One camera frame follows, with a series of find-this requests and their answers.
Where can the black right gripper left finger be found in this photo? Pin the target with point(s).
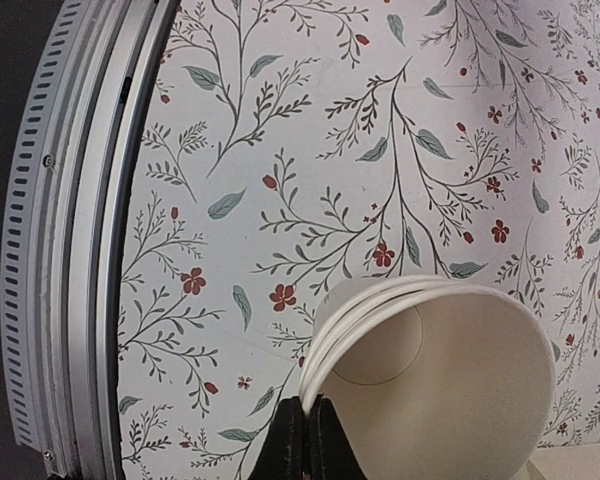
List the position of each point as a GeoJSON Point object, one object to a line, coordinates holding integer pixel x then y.
{"type": "Point", "coordinates": [281, 455]}

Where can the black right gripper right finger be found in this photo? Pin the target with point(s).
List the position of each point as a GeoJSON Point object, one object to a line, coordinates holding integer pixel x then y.
{"type": "Point", "coordinates": [330, 454]}

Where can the stack of white paper cups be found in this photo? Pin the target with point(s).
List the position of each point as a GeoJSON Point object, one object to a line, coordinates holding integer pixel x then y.
{"type": "Point", "coordinates": [369, 331]}

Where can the white paper coffee cup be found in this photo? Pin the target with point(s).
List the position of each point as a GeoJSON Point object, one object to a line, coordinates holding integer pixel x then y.
{"type": "Point", "coordinates": [473, 404]}

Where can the floral patterned table mat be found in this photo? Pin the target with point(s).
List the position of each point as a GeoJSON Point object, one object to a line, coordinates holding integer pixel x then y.
{"type": "Point", "coordinates": [291, 145]}

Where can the grey slotted cable duct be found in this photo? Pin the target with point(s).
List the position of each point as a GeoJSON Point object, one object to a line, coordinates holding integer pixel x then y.
{"type": "Point", "coordinates": [16, 321]}

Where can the aluminium table edge rail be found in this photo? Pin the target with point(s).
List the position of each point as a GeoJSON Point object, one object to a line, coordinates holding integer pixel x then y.
{"type": "Point", "coordinates": [75, 252]}

